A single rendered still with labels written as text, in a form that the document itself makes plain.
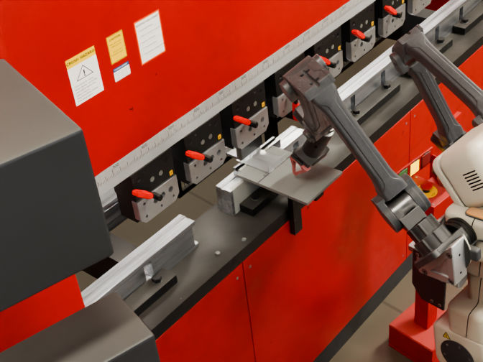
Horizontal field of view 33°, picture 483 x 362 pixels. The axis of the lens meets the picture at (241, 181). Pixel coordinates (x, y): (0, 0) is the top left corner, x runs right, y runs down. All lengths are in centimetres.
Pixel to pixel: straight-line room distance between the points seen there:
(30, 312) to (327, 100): 76
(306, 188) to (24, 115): 146
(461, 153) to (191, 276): 86
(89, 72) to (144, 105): 21
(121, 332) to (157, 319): 103
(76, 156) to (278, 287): 172
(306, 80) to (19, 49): 61
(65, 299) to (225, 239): 79
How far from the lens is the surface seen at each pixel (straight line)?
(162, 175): 216
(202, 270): 234
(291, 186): 239
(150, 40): 200
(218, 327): 245
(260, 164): 249
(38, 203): 99
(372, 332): 332
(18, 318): 170
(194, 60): 213
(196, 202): 402
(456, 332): 224
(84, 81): 188
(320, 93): 178
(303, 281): 277
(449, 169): 192
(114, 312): 123
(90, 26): 186
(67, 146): 97
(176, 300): 226
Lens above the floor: 245
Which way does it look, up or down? 37 degrees down
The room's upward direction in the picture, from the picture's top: 7 degrees counter-clockwise
